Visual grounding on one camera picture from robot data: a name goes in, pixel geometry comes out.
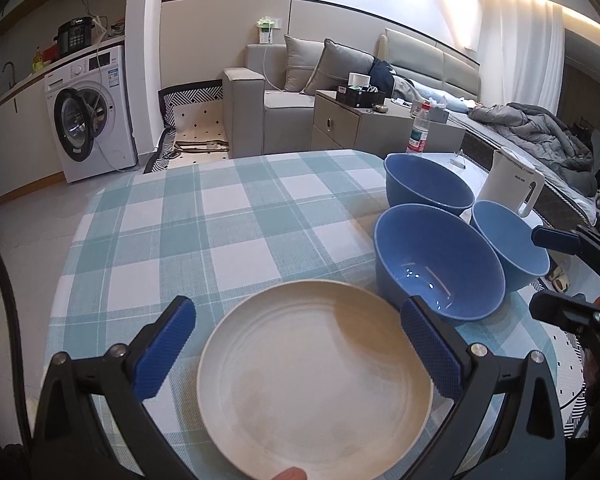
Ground grey sofa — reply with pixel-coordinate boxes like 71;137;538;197
222;38;314;158

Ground black pressure cooker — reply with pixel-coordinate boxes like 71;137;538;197
55;16;94;58

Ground white electric kettle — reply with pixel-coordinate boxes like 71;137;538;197
477;148;545;218

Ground grey cushion front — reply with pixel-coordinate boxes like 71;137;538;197
302;38;375;96

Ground plastic water bottle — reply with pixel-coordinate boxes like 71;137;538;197
406;102;430;153

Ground lower kitchen cabinets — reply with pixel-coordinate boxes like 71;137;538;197
0;80;64;198

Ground large cream plate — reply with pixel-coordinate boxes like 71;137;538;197
197;281;434;479

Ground white washing machine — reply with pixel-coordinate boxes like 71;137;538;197
44;44;137;183

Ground yellow oil bottle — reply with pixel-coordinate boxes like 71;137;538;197
32;49;44;73

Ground blue bowl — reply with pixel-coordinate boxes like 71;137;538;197
384;153;475;216
374;204;506;322
470;200;550;295

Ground grey blanket on bed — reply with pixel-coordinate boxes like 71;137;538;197
467;102;597;197

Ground beige cushion back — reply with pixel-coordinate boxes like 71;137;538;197
284;35;324;92

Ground black tissue box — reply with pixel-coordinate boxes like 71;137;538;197
336;73;386;108

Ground patterned folded playpen mat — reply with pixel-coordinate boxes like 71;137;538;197
144;79;230;174

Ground person's left hand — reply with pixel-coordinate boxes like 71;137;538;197
272;467;308;480

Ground black kitchen faucet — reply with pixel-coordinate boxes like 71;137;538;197
2;61;16;89

